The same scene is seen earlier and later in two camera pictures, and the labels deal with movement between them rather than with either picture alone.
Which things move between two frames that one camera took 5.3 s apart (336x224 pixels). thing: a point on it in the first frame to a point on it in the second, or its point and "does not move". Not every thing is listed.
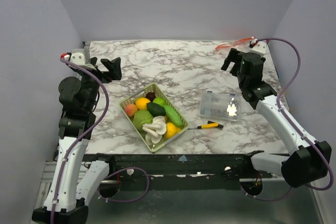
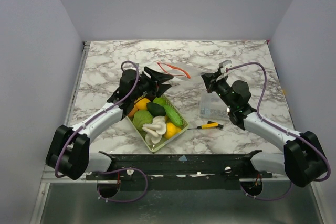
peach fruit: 130,109 does not move
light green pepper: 159,100 does not move
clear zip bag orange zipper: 229,44 to 187,75
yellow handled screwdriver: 210,125 does not move
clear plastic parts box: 221,106 does not move
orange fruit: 141,103 does not move
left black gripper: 114,69 to 160,77
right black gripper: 235,62 to 212,83
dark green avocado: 156,109 does not move
